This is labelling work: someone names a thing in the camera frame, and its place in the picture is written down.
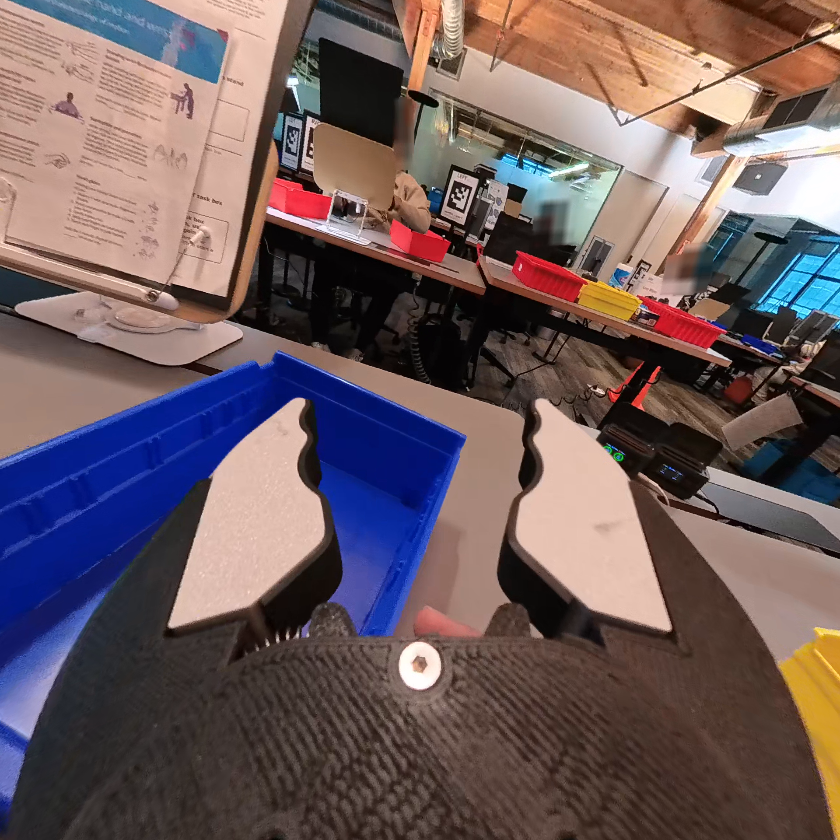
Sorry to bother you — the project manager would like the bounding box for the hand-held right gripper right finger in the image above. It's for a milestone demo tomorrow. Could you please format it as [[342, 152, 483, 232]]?
[[497, 397, 675, 643]]

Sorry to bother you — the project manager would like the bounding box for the printed instruction sheet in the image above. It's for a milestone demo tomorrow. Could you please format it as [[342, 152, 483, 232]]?
[[0, 0, 231, 266]]

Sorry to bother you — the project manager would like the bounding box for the blue plastic bin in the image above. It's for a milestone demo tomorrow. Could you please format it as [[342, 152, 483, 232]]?
[[0, 351, 468, 815]]

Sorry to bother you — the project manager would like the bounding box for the large yellow plastic bin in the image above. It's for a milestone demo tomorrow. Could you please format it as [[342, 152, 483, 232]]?
[[779, 626, 840, 828]]

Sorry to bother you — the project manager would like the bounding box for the red plastic bin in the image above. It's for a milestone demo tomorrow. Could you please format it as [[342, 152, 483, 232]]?
[[512, 251, 587, 303], [390, 220, 452, 263], [640, 297, 726, 349], [269, 178, 332, 219]]

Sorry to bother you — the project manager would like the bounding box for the black panel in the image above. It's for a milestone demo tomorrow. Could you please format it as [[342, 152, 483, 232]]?
[[318, 38, 404, 148]]

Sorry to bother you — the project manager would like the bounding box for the dark grey side desk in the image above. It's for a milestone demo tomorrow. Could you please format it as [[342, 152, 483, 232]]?
[[696, 466, 840, 559]]

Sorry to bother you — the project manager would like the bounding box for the black and white tag sign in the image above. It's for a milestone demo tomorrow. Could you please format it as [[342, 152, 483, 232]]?
[[438, 166, 479, 227], [282, 113, 306, 173]]

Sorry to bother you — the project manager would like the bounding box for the white board stand base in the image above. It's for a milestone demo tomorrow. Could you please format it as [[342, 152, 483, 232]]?
[[14, 290, 244, 366]]

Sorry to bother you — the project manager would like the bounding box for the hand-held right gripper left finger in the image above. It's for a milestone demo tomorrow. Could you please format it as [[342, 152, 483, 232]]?
[[166, 397, 343, 636]]

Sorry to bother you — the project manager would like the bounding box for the tan board on clear stand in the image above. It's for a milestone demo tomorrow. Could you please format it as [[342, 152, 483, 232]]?
[[312, 122, 398, 245]]

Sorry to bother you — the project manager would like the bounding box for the black power station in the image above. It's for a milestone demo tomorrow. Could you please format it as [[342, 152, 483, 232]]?
[[646, 423, 723, 500], [597, 403, 670, 476]]

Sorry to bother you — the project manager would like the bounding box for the ceiling ventilation unit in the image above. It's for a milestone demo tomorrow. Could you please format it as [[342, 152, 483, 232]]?
[[722, 82, 840, 158]]

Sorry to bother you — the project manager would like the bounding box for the wooden instruction board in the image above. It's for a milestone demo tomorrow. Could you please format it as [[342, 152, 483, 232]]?
[[0, 0, 316, 326]]

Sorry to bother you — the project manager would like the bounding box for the silver air duct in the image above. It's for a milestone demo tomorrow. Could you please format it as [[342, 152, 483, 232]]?
[[441, 0, 467, 60]]

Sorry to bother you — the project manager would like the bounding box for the small yellow plastic bin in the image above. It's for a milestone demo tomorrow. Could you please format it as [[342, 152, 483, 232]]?
[[577, 281, 643, 321]]

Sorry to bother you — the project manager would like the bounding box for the black wall speaker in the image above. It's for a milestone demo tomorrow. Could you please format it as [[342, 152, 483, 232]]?
[[733, 161, 788, 196]]

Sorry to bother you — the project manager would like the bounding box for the long wooden table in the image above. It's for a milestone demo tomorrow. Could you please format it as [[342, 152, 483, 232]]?
[[479, 256, 732, 368], [262, 206, 490, 296]]

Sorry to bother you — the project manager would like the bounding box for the orange traffic cone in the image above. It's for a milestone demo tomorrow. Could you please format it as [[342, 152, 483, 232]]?
[[607, 364, 660, 404]]

